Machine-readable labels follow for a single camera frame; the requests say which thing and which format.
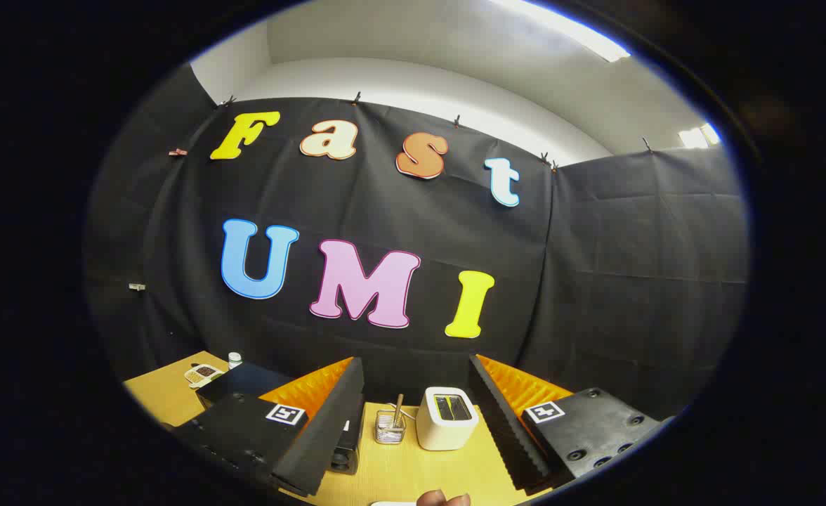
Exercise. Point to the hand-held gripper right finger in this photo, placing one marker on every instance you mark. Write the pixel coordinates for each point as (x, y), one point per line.
(501, 422)

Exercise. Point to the clear glass holder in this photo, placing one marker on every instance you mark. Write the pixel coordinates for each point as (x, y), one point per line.
(389, 430)

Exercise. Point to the wooden stick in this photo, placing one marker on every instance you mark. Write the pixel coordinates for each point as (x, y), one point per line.
(398, 407)

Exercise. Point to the small white bottle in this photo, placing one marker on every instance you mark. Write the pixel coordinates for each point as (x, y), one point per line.
(234, 360)

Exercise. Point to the black toaster oven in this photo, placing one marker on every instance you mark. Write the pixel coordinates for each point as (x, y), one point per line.
(244, 379)

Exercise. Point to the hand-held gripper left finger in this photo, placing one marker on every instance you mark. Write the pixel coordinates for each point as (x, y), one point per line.
(332, 414)

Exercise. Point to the small ceiling light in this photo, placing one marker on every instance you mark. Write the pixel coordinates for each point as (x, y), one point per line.
(697, 135)

